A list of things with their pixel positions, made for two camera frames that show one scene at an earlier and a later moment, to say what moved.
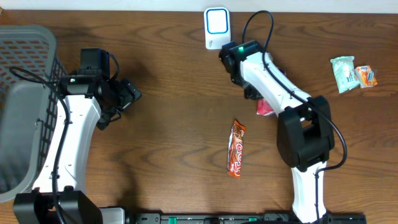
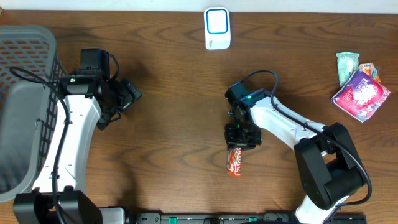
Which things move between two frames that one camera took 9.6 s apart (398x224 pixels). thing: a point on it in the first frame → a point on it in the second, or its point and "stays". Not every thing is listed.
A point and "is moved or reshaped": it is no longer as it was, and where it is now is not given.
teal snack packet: (344, 70) is moved or reshaped
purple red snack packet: (263, 107) is moved or reshaped
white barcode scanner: (217, 27) stays
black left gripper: (123, 94) stays
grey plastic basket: (32, 83) stays
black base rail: (242, 218) stays
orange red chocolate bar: (235, 154) stays
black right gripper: (252, 92) → (242, 141)
